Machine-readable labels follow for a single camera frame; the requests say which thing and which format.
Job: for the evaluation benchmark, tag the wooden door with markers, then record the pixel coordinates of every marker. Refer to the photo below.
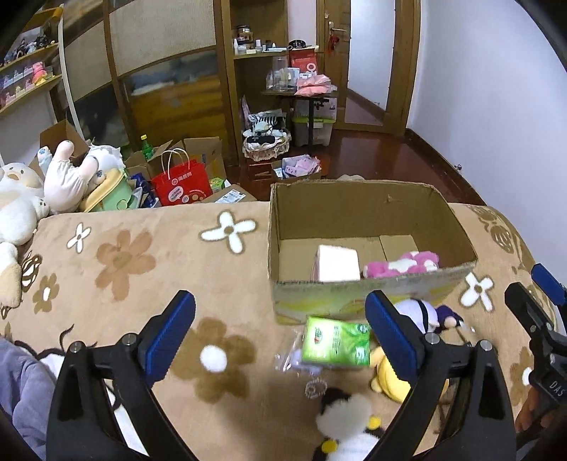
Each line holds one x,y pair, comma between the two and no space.
403,66

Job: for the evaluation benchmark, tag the tall cardboard box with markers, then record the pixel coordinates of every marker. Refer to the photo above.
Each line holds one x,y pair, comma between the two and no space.
62,133

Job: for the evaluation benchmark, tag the black round tin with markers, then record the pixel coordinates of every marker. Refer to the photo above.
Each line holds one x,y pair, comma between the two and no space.
297,45

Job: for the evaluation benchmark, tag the small box of pink packets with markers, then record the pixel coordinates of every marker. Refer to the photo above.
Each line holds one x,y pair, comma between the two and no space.
297,167

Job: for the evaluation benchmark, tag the red paper bag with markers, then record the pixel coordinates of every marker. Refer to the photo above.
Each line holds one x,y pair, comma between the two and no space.
184,184

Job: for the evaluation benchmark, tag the flat labelled cardboard box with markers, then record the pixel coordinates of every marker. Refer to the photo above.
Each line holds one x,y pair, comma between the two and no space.
230,195

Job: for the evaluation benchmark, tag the large white duck plush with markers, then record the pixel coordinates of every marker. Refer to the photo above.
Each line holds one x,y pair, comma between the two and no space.
17,199

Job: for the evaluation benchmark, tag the person's right hand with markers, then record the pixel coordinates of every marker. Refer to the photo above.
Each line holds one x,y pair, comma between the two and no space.
527,414

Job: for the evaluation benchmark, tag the clear plastic wrapper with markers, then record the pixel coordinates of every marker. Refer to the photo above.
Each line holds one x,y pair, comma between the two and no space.
290,357

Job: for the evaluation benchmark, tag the yellow plush toy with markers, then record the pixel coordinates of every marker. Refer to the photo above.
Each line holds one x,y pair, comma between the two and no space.
385,381

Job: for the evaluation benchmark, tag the white pink tissue pack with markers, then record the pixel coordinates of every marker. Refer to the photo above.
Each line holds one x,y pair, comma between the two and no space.
339,263

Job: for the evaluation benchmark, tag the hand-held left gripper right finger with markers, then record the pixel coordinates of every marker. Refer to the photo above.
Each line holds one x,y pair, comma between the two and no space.
390,339

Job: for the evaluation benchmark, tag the small side table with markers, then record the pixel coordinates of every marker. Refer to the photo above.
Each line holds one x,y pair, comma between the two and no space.
312,106

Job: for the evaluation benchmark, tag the lace trimmed wicker basket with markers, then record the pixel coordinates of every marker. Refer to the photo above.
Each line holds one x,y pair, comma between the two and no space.
265,150

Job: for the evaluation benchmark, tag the red box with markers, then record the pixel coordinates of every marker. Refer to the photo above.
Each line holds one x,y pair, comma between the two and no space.
305,62

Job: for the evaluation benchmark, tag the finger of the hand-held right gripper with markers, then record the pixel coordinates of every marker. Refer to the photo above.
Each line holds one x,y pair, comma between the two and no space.
527,306
547,281

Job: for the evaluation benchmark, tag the green yellow toy pot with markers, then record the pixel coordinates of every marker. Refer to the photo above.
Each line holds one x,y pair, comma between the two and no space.
110,195

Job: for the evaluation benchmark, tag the row of small toiletries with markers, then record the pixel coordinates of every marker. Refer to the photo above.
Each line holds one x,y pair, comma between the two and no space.
252,44

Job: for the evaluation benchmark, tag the small clear plastic piece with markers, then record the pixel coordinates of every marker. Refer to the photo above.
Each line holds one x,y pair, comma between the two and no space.
315,389

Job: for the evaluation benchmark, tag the purple clothing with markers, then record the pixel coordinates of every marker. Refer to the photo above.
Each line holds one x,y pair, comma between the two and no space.
22,392

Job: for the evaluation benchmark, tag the clear plastic jar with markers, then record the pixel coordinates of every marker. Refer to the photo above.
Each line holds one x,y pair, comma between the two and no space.
279,73

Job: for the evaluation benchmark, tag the large open cardboard box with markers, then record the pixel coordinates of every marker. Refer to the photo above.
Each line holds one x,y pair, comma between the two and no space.
203,153

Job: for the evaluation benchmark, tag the wooden sliding door wardrobe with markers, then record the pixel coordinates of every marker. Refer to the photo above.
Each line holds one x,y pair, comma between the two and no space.
155,44

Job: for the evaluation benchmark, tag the wall shelf with figurines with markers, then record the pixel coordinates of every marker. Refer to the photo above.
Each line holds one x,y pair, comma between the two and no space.
26,80

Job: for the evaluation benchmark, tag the green bottle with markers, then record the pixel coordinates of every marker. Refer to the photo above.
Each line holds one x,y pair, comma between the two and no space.
146,148

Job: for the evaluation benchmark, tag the clear plastic storage bin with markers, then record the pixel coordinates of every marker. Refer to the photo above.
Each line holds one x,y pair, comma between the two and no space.
321,130

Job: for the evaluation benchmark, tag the black white striped item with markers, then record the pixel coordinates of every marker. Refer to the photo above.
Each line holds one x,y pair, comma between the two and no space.
263,122

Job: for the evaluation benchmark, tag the small green box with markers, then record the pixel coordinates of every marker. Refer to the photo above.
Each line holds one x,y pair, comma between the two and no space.
218,183

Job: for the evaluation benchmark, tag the red door ornament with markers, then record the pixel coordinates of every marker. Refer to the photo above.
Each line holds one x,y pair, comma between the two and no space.
333,43

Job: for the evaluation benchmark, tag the pink white plush toy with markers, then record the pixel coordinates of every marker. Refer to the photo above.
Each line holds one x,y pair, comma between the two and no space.
401,265

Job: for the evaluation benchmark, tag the purple haired plush doll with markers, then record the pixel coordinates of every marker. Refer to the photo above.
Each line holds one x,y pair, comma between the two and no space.
421,312

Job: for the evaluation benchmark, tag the wooden corner shelf unit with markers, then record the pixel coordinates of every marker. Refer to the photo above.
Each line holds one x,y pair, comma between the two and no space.
226,88

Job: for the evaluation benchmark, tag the green tissue pack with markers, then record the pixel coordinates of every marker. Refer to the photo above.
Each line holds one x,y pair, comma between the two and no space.
336,341

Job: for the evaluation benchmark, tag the brown floral blanket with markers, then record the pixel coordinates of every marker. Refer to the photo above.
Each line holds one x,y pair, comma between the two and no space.
133,288

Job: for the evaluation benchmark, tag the black white penguin plush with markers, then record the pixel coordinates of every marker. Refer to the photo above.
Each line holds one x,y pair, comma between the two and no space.
345,419

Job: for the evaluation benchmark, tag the blue white package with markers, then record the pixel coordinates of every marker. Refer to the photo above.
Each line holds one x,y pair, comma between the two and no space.
141,190

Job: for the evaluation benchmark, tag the pink soft packets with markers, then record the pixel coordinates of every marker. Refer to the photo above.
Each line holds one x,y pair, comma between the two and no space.
314,85

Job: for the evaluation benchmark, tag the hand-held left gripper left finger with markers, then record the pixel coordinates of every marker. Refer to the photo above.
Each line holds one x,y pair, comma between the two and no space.
170,339

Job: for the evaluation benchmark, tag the white pink plush rabbit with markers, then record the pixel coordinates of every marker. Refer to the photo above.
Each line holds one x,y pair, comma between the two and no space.
66,181

